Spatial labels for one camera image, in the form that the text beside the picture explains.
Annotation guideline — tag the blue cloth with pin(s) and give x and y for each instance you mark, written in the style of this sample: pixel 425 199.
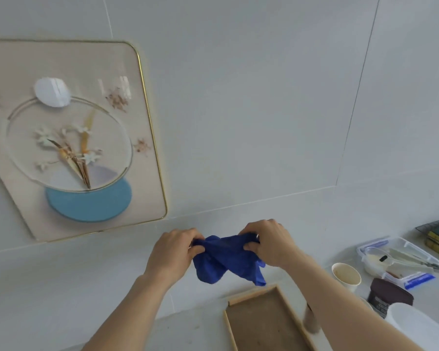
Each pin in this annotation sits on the blue cloth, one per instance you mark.
pixel 226 259

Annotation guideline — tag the person's right thumb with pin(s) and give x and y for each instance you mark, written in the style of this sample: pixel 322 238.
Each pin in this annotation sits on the person's right thumb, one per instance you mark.
pixel 251 247

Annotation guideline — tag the person's left fingers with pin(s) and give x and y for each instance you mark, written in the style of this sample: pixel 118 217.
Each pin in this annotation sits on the person's left fingers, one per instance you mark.
pixel 197 244

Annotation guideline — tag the dark jar with brown lid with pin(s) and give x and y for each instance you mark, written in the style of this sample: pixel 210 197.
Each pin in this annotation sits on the dark jar with brown lid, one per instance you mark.
pixel 387 294

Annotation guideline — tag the white plastic tub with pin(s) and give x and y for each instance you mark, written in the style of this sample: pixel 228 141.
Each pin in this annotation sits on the white plastic tub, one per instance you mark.
pixel 420 328

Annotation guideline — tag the clear container with blue clips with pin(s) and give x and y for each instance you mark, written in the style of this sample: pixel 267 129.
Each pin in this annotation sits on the clear container with blue clips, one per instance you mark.
pixel 417 248

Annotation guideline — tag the white paper cup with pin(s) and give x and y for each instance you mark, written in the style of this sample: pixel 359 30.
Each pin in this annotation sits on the white paper cup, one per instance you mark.
pixel 346 277

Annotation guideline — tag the person's right hand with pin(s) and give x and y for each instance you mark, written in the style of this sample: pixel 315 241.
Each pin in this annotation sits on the person's right hand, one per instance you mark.
pixel 274 244

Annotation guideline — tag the wooden tray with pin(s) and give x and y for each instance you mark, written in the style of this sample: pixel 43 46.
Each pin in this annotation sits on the wooden tray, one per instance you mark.
pixel 263 321

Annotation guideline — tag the clear measuring spoon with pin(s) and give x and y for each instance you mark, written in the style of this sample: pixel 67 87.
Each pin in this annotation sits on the clear measuring spoon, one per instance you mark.
pixel 376 256

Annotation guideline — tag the person's left hand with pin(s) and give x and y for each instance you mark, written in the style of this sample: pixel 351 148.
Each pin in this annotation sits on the person's left hand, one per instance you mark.
pixel 168 255

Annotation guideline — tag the person's right forearm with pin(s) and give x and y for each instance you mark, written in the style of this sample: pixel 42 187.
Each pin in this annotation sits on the person's right forearm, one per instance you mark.
pixel 344 310

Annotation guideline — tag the gold framed floral wall picture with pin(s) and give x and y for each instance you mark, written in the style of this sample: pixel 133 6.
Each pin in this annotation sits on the gold framed floral wall picture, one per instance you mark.
pixel 95 105

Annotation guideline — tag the metal tongs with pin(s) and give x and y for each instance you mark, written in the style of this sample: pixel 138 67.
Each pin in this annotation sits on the metal tongs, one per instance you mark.
pixel 420 262

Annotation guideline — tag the person's left forearm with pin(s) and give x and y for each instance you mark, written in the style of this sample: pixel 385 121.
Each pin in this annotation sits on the person's left forearm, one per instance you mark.
pixel 128 314

